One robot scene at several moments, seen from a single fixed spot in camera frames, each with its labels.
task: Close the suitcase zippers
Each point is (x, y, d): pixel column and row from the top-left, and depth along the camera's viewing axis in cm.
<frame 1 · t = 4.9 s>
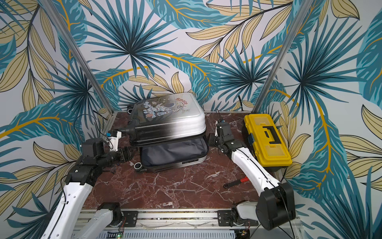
left hand: (132, 152, 72), fingers open
right hand: (211, 138, 84), fingers open
silver space-print hard suitcase: (170, 130, 72), point 32 cm above the table
yellow and black toolbox: (264, 140, 86), point 18 cm above the table

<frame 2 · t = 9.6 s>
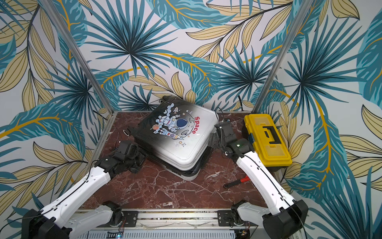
left hand: (147, 160, 80), fingers open
right hand: (218, 138, 77), fingers open
silver space-print hard suitcase: (175, 135, 81), point 23 cm above the table
the other named things where they were.

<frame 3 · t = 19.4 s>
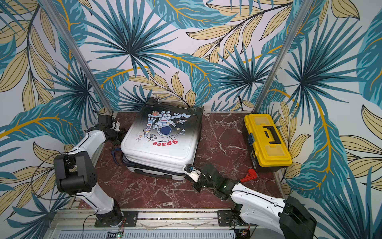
left hand: (129, 138, 91), fingers closed
right hand: (185, 176, 78), fingers closed
silver space-print hard suitcase: (160, 140, 78), point 23 cm above the table
the other named things where they were.

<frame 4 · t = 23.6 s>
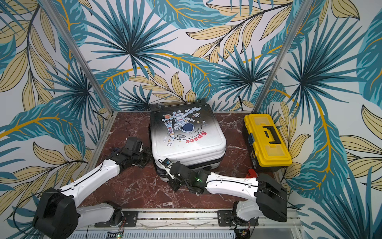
left hand: (157, 157, 83), fingers closed
right hand: (166, 177, 76), fingers closed
silver space-print hard suitcase: (185, 132, 82), point 23 cm above the table
the other named things where they were.

